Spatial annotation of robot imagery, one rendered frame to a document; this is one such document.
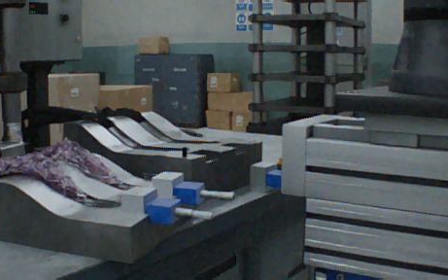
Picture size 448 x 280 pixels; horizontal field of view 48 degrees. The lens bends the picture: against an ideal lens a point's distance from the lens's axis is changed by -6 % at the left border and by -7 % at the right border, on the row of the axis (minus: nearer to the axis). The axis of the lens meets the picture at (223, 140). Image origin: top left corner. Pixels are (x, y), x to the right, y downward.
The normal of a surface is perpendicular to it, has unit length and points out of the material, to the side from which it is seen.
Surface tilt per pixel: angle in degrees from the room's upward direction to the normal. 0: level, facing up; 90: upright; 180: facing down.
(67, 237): 90
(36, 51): 90
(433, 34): 72
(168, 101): 90
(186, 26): 90
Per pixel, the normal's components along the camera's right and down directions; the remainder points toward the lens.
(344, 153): -0.54, 0.13
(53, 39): 0.82, 0.09
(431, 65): -0.59, -0.18
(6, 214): -0.29, 0.15
